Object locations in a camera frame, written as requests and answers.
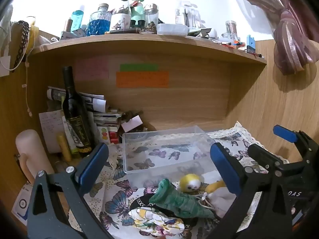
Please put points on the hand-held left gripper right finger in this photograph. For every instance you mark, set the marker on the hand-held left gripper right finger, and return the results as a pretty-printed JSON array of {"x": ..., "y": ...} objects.
[{"x": 224, "y": 169}]

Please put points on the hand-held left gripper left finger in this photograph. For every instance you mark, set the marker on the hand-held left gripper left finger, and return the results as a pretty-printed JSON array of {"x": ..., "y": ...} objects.
[{"x": 93, "y": 161}]

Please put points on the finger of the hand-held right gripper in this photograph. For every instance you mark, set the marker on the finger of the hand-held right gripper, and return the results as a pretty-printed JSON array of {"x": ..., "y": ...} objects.
[
  {"x": 284, "y": 132},
  {"x": 264, "y": 154}
]

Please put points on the yellow soft toy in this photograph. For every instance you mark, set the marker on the yellow soft toy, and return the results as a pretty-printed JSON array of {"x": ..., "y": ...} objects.
[{"x": 215, "y": 185}]

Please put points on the yellow round plush toy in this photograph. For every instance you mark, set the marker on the yellow round plush toy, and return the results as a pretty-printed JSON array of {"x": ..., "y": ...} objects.
[{"x": 190, "y": 182}]

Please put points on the green knitted sock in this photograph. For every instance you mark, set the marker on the green knitted sock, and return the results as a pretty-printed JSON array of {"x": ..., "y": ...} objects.
[{"x": 179, "y": 199}]

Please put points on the clear plastic box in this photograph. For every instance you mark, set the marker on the clear plastic box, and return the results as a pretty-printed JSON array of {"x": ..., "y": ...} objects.
[{"x": 162, "y": 154}]

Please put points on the floral cloth pouch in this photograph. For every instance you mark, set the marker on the floral cloth pouch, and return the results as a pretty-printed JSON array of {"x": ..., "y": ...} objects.
[{"x": 154, "y": 220}]

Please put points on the box with coloured dots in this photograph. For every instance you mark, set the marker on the box with coloured dots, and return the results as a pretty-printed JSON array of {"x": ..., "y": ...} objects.
[{"x": 104, "y": 135}]

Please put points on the yellow tube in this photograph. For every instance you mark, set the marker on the yellow tube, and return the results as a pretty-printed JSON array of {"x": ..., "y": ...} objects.
[{"x": 64, "y": 147}]

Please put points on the red small box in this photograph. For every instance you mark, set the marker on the red small box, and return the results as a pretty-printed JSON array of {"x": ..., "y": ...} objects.
[{"x": 114, "y": 136}]

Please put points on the butterfly print tablecloth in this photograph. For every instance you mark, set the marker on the butterfly print tablecloth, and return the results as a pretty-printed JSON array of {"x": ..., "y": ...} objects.
[{"x": 112, "y": 199}]

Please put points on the stack of small boxes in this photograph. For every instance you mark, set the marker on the stack of small boxes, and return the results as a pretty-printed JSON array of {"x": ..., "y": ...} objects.
[{"x": 107, "y": 118}]

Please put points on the dark wine bottle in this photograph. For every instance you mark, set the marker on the dark wine bottle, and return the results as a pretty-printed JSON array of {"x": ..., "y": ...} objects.
[{"x": 76, "y": 119}]

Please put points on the white handwritten paper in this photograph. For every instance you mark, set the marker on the white handwritten paper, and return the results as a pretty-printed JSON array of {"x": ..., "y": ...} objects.
[{"x": 51, "y": 129}]

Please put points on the white card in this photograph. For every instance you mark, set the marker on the white card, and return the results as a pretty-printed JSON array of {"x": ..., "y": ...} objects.
[{"x": 131, "y": 124}]

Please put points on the dark brown bundle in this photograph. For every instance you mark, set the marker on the dark brown bundle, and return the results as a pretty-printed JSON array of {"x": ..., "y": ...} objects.
[{"x": 132, "y": 114}]

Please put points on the pile of rolled papers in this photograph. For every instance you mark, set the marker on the pile of rolled papers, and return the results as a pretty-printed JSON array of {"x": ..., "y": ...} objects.
[{"x": 92, "y": 99}]

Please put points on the blue and white box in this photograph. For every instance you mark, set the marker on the blue and white box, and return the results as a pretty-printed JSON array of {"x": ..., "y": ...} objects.
[{"x": 22, "y": 204}]

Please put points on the pink sticky note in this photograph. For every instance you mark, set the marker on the pink sticky note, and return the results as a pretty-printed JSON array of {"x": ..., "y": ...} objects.
[{"x": 91, "y": 68}]

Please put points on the blue small box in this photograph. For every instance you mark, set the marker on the blue small box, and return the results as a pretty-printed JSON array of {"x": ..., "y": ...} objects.
[{"x": 251, "y": 43}]

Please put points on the orange sticky note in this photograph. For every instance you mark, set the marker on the orange sticky note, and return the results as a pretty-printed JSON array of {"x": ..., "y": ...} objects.
[{"x": 142, "y": 79}]

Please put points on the mauve striped curtain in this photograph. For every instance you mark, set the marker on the mauve striped curtain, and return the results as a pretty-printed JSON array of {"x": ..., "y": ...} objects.
[{"x": 291, "y": 34}]

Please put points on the green sticky note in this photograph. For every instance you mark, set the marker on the green sticky note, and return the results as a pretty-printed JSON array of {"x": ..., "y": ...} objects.
[{"x": 139, "y": 67}]

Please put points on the glass jar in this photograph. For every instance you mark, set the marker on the glass jar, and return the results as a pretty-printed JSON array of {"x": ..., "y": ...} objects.
[{"x": 231, "y": 28}]

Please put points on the wooden shelf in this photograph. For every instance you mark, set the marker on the wooden shelf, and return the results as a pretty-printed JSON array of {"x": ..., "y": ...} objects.
[{"x": 149, "y": 46}]

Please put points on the dark brown stick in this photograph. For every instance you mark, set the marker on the dark brown stick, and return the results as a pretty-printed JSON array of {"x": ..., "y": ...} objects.
[{"x": 123, "y": 31}]

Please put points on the blue faceted glass bottle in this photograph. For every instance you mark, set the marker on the blue faceted glass bottle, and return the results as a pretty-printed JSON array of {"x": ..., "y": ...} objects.
[{"x": 99, "y": 23}]

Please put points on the brown slim bottle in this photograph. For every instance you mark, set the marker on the brown slim bottle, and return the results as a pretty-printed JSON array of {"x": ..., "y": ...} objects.
[{"x": 67, "y": 25}]

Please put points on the yellow hanging item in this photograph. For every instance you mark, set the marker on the yellow hanging item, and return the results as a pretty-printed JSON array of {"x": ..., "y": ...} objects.
[{"x": 33, "y": 34}]

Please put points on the teal plastic bottle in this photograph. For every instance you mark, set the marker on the teal plastic bottle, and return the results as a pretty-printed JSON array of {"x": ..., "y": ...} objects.
[{"x": 76, "y": 20}]

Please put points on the white labelled glass bottle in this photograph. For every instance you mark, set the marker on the white labelled glass bottle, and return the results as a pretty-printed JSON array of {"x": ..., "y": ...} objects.
[{"x": 121, "y": 18}]

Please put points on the white hanging bag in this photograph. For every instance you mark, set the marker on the white hanging bag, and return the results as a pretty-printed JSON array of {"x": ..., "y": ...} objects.
[{"x": 5, "y": 42}]

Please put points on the clear flat plastic container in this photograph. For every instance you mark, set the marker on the clear flat plastic container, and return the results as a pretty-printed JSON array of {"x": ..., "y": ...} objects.
[{"x": 172, "y": 29}]

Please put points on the clear plastic packaging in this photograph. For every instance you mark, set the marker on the clear plastic packaging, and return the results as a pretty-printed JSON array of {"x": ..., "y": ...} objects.
[{"x": 188, "y": 15}]

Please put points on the mint green spray bottle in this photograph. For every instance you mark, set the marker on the mint green spray bottle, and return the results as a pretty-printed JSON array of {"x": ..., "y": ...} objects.
[{"x": 137, "y": 11}]

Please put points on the clear small bottle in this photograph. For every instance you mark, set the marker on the clear small bottle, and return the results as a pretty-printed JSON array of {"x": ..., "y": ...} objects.
[{"x": 151, "y": 15}]

